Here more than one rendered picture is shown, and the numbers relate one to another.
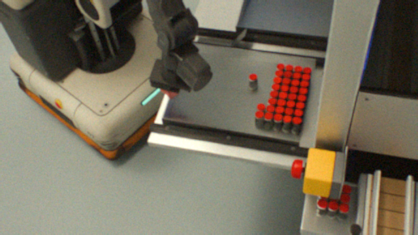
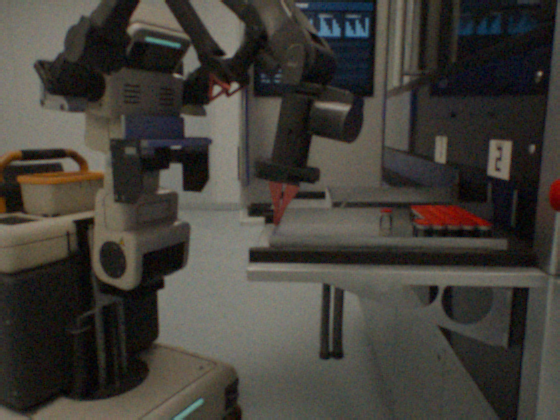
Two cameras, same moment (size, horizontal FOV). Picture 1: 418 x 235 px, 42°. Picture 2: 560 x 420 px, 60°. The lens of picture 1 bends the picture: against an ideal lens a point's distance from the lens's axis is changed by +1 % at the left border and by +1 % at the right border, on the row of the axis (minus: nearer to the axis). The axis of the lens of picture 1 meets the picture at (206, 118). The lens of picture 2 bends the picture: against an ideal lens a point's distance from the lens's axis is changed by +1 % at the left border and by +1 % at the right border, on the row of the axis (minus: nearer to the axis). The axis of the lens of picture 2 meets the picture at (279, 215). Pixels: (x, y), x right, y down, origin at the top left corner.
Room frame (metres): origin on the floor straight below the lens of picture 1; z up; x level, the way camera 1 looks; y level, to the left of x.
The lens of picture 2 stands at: (0.13, 0.31, 1.07)
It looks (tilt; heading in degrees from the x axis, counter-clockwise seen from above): 10 degrees down; 342
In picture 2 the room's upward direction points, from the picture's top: straight up
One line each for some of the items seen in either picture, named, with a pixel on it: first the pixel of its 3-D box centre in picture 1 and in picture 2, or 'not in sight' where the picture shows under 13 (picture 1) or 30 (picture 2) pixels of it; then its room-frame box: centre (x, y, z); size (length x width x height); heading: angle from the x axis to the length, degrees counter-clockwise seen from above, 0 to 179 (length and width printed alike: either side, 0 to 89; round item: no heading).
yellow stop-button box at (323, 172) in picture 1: (322, 173); not in sight; (0.53, -0.22, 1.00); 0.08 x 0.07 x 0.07; 69
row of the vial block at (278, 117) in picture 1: (283, 96); (439, 226); (0.80, -0.20, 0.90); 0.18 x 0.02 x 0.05; 158
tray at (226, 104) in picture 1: (240, 92); (373, 230); (0.84, -0.10, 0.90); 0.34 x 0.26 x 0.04; 68
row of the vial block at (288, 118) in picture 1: (292, 98); (452, 227); (0.79, -0.22, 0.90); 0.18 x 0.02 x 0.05; 158
